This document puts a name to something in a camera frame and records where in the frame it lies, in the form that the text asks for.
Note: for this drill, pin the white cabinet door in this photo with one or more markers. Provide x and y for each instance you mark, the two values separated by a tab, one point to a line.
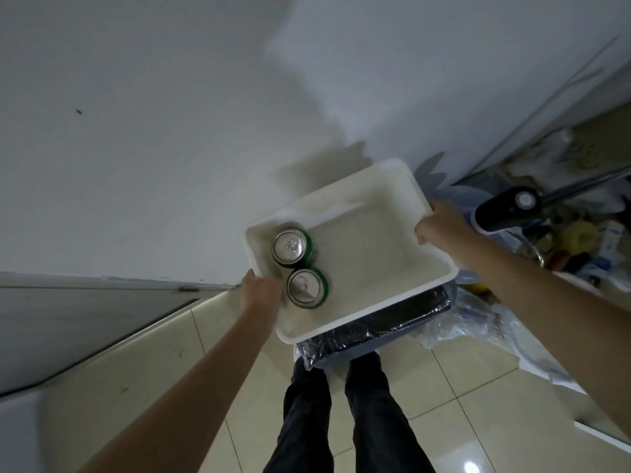
542	108

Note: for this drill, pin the yellow plastic object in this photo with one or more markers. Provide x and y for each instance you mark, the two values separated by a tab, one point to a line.
579	236

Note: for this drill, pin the person's right thumb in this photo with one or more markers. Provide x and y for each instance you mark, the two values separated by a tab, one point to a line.
425	235

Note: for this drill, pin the green drink can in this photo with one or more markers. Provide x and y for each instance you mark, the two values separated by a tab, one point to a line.
291	247
305	286

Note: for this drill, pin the person's left hand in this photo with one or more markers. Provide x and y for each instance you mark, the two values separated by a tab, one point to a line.
261	298

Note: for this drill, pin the person's leg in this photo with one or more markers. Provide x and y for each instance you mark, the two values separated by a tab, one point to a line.
379	413
300	418

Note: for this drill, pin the white plastic bag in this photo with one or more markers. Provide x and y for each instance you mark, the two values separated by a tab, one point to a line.
557	155

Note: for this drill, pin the person's right hand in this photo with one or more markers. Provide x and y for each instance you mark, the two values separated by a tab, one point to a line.
446	230

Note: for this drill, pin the white plastic tray bin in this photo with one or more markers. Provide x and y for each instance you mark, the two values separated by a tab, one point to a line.
374	241

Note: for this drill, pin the grey door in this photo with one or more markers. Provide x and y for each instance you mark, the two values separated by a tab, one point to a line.
64	330

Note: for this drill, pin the clear plastic bag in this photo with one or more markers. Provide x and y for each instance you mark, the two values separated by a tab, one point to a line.
493	330

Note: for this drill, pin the person's right leg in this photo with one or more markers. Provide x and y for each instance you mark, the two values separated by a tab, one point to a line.
379	413

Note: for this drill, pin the person's right forearm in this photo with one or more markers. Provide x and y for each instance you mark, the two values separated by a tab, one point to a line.
552	315

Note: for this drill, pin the bin with black liner bag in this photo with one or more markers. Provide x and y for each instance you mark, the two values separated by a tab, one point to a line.
394	317

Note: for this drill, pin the person's left forearm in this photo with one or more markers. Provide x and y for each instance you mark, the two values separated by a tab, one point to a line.
197	394

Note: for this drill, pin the person's left leg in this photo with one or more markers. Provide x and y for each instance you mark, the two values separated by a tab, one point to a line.
300	418

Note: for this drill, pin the person's left fingers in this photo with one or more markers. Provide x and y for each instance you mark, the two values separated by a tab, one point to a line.
248	278

